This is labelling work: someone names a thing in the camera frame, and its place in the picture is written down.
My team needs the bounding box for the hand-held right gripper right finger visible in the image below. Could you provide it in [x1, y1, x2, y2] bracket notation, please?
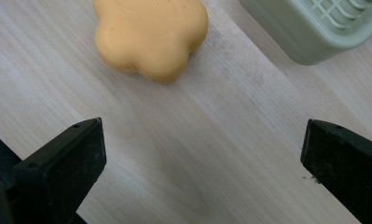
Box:
[300, 119, 372, 224]

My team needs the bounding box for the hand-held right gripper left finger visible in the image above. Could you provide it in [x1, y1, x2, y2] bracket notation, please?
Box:
[0, 117, 107, 224]

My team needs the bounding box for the green soap dish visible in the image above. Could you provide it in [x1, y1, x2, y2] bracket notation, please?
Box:
[239, 0, 372, 66]

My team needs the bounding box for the yellow flower-shaped soap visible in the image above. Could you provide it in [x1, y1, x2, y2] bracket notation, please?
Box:
[92, 0, 210, 83]

